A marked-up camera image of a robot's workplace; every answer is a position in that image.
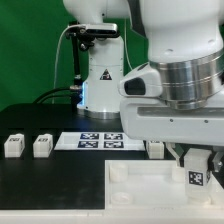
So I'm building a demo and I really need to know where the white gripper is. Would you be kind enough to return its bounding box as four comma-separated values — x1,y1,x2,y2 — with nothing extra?
118,62,224,167

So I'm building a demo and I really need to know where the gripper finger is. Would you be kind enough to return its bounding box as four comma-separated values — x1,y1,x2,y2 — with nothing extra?
212,151,224,173

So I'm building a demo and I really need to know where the white square table top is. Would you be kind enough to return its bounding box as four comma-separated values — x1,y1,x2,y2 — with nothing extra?
105,160,224,209

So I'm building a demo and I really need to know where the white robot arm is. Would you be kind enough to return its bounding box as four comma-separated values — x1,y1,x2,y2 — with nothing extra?
63,0,224,171

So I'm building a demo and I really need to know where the white obstacle fence bar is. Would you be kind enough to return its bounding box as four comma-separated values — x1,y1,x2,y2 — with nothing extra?
0,210,224,224

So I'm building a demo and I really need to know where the white marker base plate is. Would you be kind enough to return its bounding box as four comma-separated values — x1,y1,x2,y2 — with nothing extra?
55,132,144,151

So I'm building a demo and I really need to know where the black camera mount with cables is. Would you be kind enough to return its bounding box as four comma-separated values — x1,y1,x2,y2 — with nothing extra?
33,23,120,110

